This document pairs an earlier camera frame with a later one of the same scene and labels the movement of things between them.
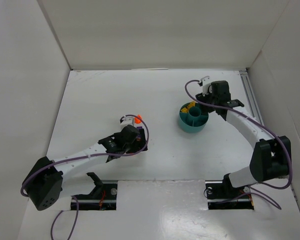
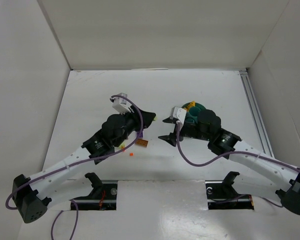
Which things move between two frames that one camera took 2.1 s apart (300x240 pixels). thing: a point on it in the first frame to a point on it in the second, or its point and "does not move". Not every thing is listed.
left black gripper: [142, 136] to [138, 118]
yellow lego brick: [192, 104] does not move
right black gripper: [208, 105] to [179, 131]
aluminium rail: [246, 83] does not move
